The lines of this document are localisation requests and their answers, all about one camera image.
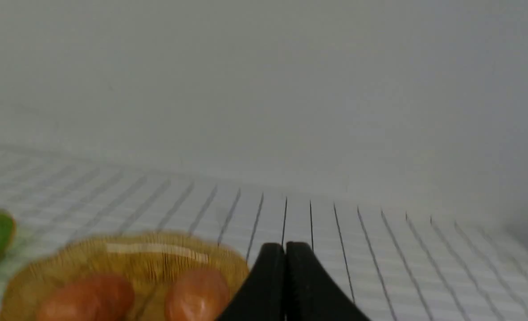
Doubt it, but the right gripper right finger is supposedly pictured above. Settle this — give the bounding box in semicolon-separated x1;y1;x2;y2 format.
285;241;369;321

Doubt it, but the orange potato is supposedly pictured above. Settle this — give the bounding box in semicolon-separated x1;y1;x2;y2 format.
164;268;230;321
36;274;135;321

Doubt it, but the white grid table mat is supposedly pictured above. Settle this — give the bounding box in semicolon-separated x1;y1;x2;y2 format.
0;147;528;321

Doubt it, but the amber glass plate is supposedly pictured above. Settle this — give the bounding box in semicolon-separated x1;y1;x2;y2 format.
0;232;250;321

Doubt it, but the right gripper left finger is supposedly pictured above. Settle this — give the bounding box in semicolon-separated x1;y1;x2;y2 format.
218;243;286;321

